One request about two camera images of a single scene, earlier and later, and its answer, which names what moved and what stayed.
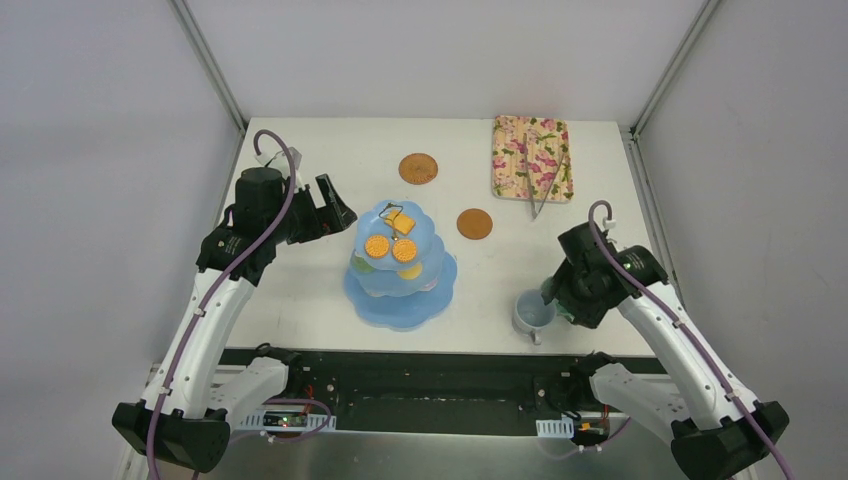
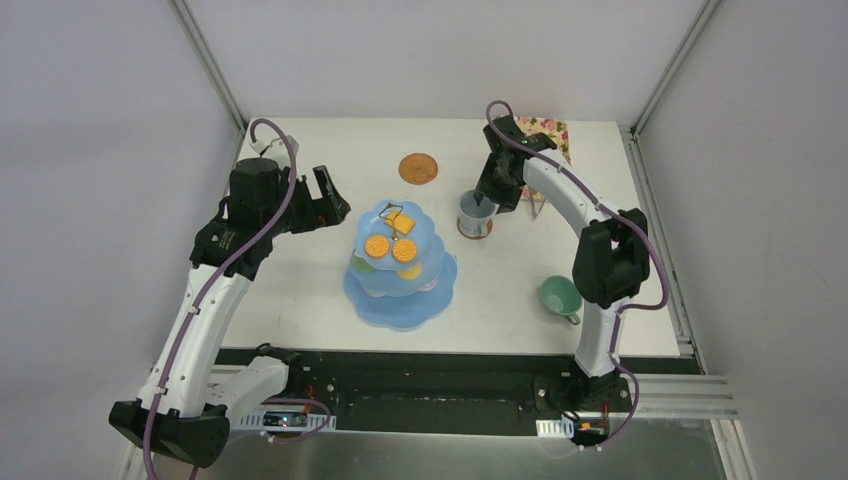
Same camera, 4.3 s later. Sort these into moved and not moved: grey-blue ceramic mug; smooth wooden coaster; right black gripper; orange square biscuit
Moved: grey-blue ceramic mug; right black gripper
Not moved: smooth wooden coaster; orange square biscuit
